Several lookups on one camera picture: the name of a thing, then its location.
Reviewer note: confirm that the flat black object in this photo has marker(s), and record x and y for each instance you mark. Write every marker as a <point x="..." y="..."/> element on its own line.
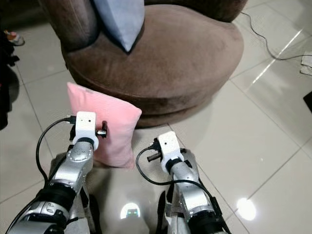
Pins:
<point x="308" y="101"/>

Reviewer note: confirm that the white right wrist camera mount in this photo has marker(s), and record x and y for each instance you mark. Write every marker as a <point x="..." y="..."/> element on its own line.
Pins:
<point x="170" y="146"/>

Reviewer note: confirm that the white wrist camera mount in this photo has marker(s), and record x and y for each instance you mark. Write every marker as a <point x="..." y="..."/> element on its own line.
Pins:
<point x="85" y="124"/>
<point x="170" y="146"/>

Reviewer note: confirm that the pink square pillow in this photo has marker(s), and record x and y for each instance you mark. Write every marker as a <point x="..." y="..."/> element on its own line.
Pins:
<point x="119" y="126"/>

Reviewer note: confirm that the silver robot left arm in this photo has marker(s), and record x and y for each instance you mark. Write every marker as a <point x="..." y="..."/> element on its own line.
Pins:
<point x="73" y="175"/>

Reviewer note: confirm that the brown round velvet sofa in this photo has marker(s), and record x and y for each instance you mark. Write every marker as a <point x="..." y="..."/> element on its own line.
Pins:
<point x="170" y="68"/>

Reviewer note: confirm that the grey square pillow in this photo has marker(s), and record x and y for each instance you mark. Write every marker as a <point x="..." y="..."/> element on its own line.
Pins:
<point x="122" y="22"/>

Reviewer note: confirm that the white crumpled cloth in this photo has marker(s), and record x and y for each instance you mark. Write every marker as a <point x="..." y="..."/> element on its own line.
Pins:
<point x="307" y="65"/>

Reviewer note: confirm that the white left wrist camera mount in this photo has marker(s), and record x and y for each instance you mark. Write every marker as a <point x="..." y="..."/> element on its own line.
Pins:
<point x="85" y="124"/>

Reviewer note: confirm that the black bag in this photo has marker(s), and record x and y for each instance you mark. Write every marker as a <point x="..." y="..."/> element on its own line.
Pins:
<point x="6" y="83"/>

